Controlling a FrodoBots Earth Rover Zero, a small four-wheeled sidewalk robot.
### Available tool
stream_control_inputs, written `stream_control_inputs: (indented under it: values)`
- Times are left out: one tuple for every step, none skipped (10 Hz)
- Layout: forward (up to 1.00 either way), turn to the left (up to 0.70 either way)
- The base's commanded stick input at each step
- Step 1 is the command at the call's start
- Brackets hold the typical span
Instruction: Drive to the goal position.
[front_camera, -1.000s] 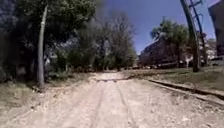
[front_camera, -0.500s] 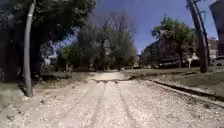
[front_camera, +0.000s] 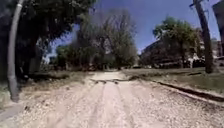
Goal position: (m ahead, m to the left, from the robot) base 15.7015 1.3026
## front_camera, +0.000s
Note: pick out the dark channel across path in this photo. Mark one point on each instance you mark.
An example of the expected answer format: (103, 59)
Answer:
(110, 80)

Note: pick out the bare grey-green tree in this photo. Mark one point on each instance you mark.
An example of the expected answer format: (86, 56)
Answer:
(116, 40)

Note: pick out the pale gravel path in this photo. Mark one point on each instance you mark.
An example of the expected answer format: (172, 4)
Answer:
(113, 103)

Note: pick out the long low building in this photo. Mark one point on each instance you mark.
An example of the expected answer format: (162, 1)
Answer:
(160, 53)

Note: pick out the dry grass verge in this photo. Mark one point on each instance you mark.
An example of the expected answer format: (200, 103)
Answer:
(50, 78)

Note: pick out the bright green tree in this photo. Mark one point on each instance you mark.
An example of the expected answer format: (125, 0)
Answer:
(178, 36)

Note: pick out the green grass verge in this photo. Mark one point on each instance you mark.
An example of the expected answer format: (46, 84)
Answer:
(186, 78)

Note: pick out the dense dark trees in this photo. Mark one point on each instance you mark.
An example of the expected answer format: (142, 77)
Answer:
(43, 26)

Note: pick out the stone kerb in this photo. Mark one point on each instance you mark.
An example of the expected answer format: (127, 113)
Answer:
(193, 91)

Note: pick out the leaning wooden pole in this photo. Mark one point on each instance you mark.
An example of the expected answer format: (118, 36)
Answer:
(205, 40)

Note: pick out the pale leaning tree trunk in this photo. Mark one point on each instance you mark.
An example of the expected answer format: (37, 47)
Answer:
(11, 60)

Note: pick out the tall building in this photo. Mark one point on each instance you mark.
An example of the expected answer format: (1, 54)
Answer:
(220, 26)

